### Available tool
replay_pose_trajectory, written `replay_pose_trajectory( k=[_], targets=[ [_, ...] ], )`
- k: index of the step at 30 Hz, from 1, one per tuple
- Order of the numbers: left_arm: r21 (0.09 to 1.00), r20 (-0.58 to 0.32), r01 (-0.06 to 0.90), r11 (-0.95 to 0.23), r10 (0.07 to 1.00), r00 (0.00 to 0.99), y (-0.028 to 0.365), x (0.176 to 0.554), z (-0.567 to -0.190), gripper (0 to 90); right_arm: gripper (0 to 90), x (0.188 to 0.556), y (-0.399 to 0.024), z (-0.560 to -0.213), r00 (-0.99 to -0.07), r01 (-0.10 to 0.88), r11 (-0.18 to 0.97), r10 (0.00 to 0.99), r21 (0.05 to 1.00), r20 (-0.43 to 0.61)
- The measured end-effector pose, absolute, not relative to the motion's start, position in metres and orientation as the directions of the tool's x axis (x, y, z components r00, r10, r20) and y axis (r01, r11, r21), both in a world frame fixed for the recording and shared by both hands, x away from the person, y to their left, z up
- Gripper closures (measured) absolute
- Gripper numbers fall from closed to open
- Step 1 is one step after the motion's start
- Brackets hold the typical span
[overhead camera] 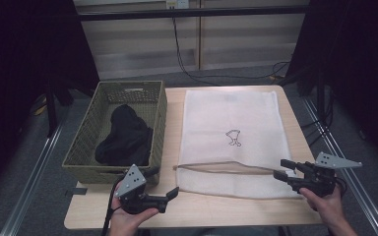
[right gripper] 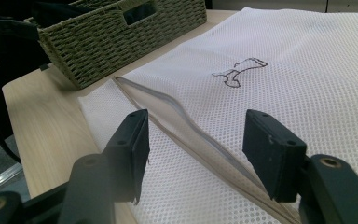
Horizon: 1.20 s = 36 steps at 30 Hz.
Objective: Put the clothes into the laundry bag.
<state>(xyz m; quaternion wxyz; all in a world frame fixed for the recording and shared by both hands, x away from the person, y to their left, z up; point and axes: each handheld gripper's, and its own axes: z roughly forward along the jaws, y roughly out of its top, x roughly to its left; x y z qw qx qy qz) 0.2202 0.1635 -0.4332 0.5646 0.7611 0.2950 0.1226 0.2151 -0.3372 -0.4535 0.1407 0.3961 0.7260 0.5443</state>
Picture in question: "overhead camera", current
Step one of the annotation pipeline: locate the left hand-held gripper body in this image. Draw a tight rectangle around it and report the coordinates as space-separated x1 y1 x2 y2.
113 164 169 215

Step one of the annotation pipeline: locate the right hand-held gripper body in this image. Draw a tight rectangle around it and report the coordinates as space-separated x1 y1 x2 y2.
289 151 363 199

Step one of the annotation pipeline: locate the black cloth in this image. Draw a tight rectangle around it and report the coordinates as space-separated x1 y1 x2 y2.
94 103 155 167

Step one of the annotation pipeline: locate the green woven basket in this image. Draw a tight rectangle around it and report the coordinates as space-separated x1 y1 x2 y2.
61 80 168 185

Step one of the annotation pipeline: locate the white mesh laundry bag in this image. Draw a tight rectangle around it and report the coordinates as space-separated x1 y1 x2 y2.
172 88 304 201

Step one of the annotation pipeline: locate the person's right hand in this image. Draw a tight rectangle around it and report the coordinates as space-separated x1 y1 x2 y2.
298 185 347 228

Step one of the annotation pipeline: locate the person's left hand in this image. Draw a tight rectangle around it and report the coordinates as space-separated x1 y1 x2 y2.
107 181 160 236

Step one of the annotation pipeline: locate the dark tape piece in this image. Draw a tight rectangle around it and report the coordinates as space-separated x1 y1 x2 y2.
65 187 89 198

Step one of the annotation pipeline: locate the black metal stand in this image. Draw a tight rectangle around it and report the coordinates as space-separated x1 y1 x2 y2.
43 80 75 139

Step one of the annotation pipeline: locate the dark curtain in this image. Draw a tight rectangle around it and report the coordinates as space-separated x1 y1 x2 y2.
286 0 378 173
0 0 100 198

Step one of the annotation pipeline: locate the black horizontal bar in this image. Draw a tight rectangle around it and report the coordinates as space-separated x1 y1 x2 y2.
78 5 310 22

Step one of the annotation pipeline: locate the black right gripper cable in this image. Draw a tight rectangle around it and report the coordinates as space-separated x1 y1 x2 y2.
334 176 348 199

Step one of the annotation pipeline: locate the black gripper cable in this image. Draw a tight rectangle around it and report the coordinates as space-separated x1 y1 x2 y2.
334 176 348 199
101 176 126 236

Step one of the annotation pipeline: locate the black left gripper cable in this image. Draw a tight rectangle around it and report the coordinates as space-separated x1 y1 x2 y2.
101 176 126 236

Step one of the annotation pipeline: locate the aluminium floor rail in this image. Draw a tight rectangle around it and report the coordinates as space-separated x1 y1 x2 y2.
0 119 67 236
302 97 378 236

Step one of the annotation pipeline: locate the black floor cable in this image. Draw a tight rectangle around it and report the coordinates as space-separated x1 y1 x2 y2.
299 88 336 148

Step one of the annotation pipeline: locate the black wall cable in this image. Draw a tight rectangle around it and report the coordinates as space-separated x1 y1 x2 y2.
171 16 292 87

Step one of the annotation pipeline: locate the white wall outlet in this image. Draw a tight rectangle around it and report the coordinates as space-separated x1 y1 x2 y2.
165 0 190 10

